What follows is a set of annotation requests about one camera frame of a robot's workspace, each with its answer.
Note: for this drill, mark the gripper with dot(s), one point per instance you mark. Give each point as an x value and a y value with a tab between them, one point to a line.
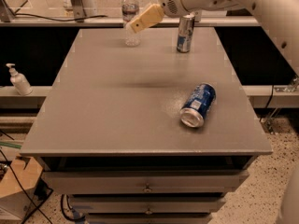
168	1

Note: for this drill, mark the clear plastic water bottle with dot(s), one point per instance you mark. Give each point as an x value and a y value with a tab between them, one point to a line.
129	9

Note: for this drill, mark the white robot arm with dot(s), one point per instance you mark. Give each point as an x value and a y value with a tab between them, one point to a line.
270	196

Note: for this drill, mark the white pump dispenser bottle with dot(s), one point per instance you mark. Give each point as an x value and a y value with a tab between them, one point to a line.
19	81

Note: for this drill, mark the tall silver blue can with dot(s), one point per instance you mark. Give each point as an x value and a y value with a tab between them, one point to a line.
185	32

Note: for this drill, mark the blue soda can lying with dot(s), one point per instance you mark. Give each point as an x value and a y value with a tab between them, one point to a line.
194	111

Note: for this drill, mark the grey drawer cabinet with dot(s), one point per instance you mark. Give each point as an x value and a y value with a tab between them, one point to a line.
116	109

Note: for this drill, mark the top grey drawer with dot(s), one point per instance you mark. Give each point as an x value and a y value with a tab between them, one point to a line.
145	182

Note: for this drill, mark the grey drawer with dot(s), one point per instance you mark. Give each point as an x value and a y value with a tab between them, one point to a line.
147	204
145	182
149	219

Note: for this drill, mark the middle grey drawer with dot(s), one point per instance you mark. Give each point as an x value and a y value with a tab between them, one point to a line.
147	204

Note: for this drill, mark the bottom grey drawer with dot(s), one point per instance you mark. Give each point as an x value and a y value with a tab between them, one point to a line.
149	219

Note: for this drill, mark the cardboard box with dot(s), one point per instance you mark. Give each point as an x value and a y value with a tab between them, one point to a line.
17	188

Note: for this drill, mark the grey metal frame post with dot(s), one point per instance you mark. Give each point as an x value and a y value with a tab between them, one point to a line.
83	9

